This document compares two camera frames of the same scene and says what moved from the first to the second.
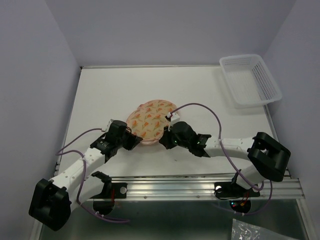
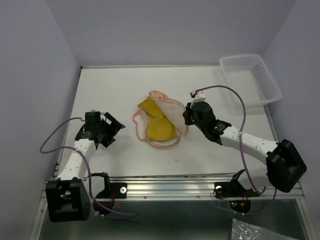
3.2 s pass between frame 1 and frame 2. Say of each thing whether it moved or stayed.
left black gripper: moved
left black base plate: stayed
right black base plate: stayed
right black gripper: moved
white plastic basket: stayed
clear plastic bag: stayed
